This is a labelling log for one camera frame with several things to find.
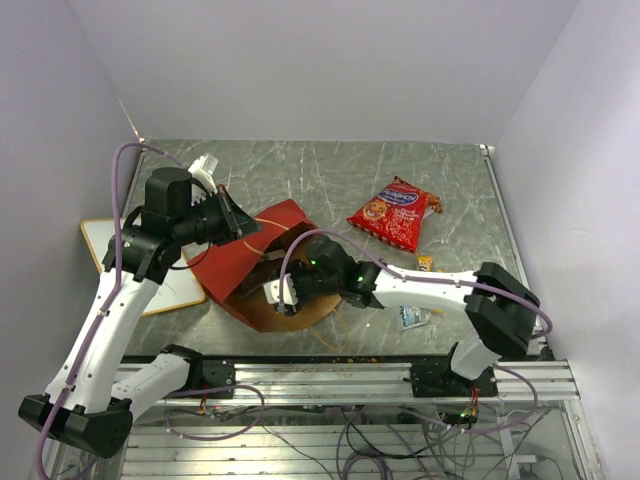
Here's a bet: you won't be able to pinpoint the red candy bag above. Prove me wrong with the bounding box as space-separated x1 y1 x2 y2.
346 176 443 253

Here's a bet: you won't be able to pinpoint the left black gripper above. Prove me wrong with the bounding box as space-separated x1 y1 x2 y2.
174 184 264 246

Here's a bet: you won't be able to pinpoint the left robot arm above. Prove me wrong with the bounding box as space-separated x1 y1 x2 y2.
19 167 261 458

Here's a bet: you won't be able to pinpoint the purple cable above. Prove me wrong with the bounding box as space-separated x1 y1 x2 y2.
278 228 554 434
32 141 189 480

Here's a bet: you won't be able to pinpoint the loose cables under table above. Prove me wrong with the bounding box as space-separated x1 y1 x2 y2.
164 389 546 480

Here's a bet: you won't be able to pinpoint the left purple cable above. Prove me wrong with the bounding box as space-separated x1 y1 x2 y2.
32 141 189 480

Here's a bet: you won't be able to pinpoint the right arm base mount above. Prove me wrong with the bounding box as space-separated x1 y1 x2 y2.
403 356 498 398

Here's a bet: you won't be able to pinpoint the small whiteboard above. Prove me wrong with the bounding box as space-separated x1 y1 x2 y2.
80 218 207 317

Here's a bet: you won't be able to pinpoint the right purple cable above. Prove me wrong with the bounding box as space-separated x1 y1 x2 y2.
278 228 554 434

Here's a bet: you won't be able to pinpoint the aluminium frame rail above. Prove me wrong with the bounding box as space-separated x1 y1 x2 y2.
54 359 581 406

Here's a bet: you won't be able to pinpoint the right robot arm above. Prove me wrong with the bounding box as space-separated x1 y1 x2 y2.
264 235 539 396

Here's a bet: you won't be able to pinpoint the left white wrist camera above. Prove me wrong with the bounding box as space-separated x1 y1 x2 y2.
188 153 219 202

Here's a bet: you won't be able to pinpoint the red paper bag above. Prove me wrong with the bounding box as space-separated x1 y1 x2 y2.
187 199 350 353

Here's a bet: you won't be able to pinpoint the white blue snack wrapper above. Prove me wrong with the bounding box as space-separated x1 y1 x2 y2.
398 306 430 331

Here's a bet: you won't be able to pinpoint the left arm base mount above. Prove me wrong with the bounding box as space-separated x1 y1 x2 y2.
162 344 236 399

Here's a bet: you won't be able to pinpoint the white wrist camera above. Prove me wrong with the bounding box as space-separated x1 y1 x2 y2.
263 274 298 311
188 153 219 202

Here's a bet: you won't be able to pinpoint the yellow m&m pack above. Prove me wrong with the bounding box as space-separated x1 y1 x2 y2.
416 254 434 272

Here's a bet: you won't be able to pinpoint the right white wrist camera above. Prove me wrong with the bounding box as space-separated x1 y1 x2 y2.
263 274 298 311

